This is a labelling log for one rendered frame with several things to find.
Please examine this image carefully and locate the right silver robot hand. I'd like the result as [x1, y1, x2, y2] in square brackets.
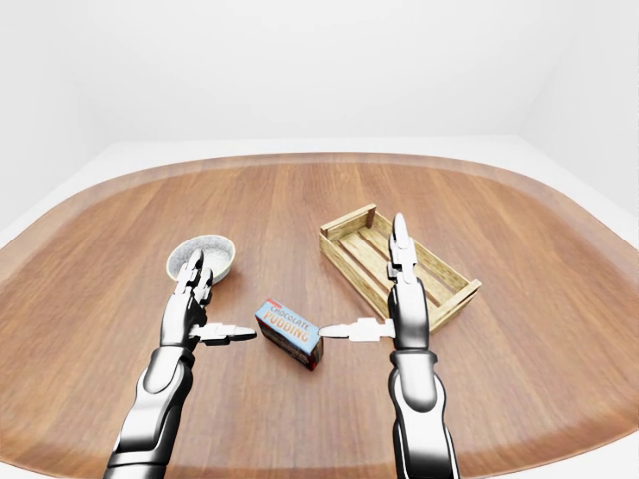
[318, 212, 433, 355]

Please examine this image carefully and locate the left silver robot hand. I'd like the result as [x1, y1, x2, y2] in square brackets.
[158, 248, 259, 351]

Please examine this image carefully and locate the wooden slat tray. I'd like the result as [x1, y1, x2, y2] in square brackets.
[319, 202, 483, 336]

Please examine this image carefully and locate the chocolate pudding box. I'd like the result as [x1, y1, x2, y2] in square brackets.
[254, 298, 325, 371]

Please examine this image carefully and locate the speckled grey bowl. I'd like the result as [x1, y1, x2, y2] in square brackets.
[165, 234, 237, 287]

